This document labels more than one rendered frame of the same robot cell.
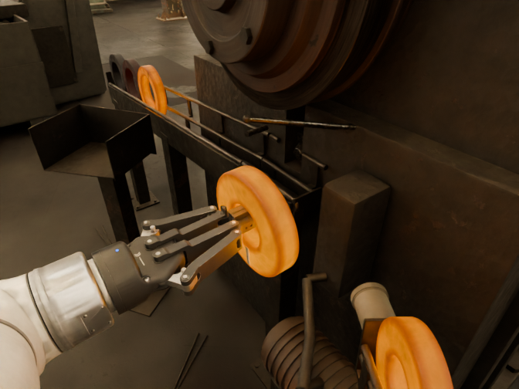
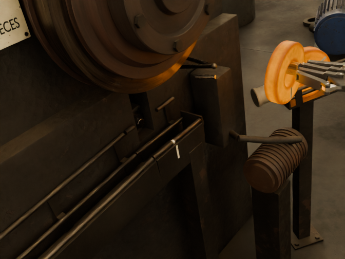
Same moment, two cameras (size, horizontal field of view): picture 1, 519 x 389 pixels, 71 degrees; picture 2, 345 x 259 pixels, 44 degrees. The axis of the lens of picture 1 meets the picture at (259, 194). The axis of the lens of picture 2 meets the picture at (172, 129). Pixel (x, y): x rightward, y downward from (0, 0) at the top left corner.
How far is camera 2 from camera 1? 1.23 m
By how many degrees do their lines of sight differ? 79
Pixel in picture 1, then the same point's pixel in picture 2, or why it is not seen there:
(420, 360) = (312, 49)
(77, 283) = not seen: outside the picture
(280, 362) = (284, 162)
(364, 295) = (262, 91)
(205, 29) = (168, 36)
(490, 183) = (225, 21)
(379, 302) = not seen: hidden behind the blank
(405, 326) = not seen: hidden behind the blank
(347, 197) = (226, 70)
